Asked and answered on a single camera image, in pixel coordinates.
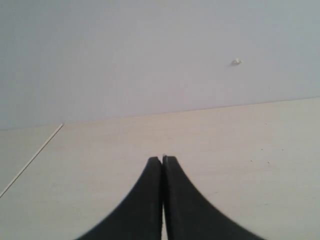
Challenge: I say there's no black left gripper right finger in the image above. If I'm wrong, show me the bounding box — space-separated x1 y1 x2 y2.
162 155 262 240

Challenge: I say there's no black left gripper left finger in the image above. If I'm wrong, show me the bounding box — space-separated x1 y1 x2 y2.
79 157 163 240

